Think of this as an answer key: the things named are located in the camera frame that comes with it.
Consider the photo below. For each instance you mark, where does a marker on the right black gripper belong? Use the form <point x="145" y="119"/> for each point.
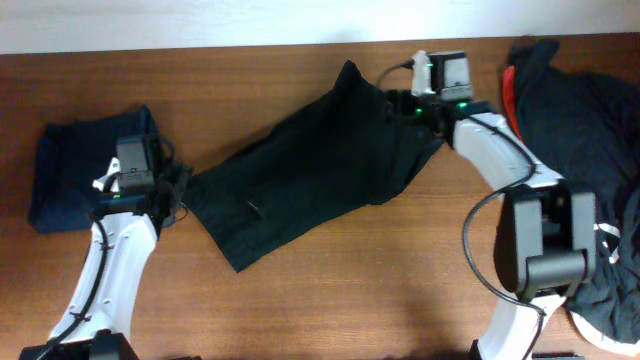
<point x="401" y="98"/>

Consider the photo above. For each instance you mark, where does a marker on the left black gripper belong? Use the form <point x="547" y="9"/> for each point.
<point x="179" y="175"/>

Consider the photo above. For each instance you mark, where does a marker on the black shorts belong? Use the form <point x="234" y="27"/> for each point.
<point x="341" y="152"/>

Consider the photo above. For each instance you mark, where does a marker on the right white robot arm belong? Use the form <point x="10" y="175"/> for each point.
<point x="545" y="245"/>

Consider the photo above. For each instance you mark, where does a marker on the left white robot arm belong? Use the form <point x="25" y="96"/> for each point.
<point x="140" y="195"/>

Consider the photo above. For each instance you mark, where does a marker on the dark navy clothes pile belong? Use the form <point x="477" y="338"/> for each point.
<point x="585" y="126"/>

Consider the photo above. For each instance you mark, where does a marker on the red garment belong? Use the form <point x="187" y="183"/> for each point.
<point x="508" y="98"/>

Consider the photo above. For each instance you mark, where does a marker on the folded navy blue garment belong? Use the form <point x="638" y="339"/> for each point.
<point x="68" y="159"/>

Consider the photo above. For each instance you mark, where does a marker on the white patterned garment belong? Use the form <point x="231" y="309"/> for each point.
<point x="597" y="332"/>

